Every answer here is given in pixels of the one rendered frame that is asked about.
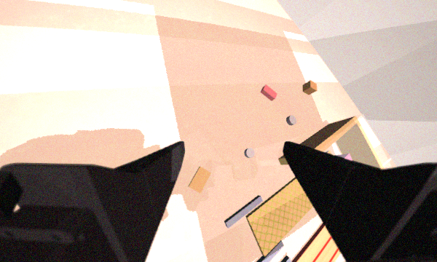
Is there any brown open wooden tray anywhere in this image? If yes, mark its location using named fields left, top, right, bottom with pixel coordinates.
left=300, top=114, right=392, bottom=169

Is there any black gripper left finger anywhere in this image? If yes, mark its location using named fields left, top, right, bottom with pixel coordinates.
left=0, top=141, right=185, bottom=262

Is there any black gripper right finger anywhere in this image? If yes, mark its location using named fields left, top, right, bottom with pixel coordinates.
left=283, top=141, right=437, bottom=262

